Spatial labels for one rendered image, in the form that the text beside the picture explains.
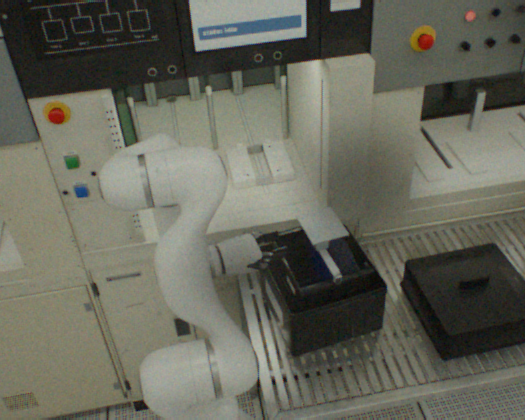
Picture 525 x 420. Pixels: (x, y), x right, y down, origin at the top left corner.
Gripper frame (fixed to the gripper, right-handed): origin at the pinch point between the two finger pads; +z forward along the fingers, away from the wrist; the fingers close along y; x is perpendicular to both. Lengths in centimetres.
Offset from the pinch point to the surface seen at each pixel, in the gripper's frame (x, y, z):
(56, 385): -79, -42, -74
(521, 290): -20, 22, 62
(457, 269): -20, 9, 50
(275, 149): -15, -63, 21
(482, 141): -18, -42, 93
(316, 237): 2.7, 4.1, 9.2
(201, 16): 50, -31, -6
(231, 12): 50, -29, 1
